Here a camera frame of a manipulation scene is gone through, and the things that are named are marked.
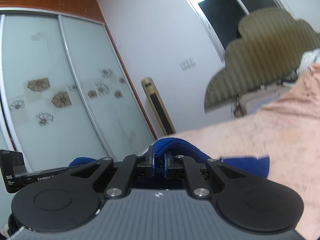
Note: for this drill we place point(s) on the blue beaded knit sweater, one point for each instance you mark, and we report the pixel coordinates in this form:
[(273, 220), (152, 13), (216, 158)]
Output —
[(175, 145)]

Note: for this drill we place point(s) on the peach bed blanket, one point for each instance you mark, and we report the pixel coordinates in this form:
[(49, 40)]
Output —
[(275, 135)]

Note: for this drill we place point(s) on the gold tower fan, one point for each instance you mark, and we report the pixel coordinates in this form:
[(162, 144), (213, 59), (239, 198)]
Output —
[(157, 105)]

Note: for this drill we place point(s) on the white framed window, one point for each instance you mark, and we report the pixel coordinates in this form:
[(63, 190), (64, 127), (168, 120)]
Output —
[(220, 10)]

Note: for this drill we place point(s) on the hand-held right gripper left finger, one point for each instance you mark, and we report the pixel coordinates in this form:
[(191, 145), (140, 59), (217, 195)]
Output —
[(151, 160)]

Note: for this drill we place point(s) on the olive striped padded headboard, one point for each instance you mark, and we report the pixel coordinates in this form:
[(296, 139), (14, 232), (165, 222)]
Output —
[(262, 55)]

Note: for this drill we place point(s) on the frosted glass wardrobe door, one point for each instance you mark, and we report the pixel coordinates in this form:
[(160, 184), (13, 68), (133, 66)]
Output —
[(100, 80), (37, 80)]

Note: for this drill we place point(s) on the white crumpled cloth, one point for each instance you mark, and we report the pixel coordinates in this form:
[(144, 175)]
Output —
[(310, 60)]

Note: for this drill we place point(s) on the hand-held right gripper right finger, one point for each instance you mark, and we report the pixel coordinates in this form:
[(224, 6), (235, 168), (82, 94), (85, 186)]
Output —
[(166, 163)]

